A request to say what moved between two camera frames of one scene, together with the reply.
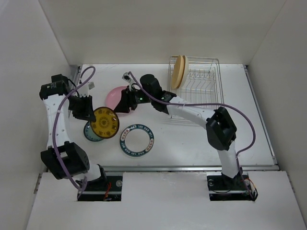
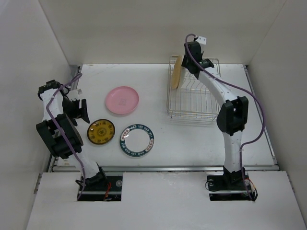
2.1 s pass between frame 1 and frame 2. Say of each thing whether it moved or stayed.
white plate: stayed
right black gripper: moved
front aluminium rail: stayed
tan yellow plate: stayed
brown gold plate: moved
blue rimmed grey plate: stayed
